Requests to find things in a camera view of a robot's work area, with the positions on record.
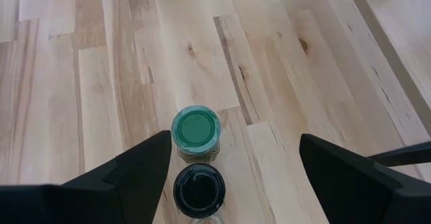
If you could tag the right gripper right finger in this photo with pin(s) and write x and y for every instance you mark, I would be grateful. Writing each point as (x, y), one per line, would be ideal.
(370, 200)

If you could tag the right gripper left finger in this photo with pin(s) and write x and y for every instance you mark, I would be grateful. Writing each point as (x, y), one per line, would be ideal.
(101, 197)

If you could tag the black-lid oregano leaves spice jar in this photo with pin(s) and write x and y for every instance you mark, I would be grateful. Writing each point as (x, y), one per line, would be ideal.
(198, 190)

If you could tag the green-lid organic oregano jar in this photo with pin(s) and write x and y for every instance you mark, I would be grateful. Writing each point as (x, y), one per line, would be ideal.
(196, 128)

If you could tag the wooden shelf with black legs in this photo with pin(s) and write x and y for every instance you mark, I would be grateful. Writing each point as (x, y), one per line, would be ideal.
(404, 32)

